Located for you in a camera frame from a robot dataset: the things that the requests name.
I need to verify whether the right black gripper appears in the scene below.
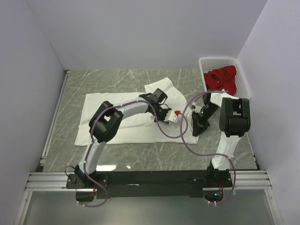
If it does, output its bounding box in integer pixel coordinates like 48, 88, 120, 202
192, 104, 219, 137

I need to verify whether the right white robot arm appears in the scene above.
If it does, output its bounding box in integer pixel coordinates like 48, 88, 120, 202
191, 90, 251, 187

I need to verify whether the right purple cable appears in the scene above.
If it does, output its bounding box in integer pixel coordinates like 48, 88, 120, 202
180, 89, 236, 205

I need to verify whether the black base beam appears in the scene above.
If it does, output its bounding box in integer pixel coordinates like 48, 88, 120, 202
66, 169, 233, 199

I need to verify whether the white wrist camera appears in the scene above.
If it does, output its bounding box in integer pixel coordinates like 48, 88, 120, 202
191, 102, 202, 113
165, 110, 181, 124

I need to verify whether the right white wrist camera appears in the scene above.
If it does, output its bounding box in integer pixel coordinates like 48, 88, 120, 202
191, 102, 202, 113

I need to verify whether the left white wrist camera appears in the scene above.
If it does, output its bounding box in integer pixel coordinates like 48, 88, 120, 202
165, 110, 181, 124

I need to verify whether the white t shirt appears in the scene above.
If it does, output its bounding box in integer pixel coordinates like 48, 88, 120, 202
75, 78, 187, 146

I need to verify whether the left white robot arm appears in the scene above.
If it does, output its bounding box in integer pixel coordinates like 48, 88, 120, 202
74, 89, 176, 188

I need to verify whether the red t shirt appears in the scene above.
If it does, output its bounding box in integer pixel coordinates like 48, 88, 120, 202
204, 65, 237, 96

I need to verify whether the white plastic basket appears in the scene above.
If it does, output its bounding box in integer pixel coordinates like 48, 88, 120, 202
199, 56, 251, 99

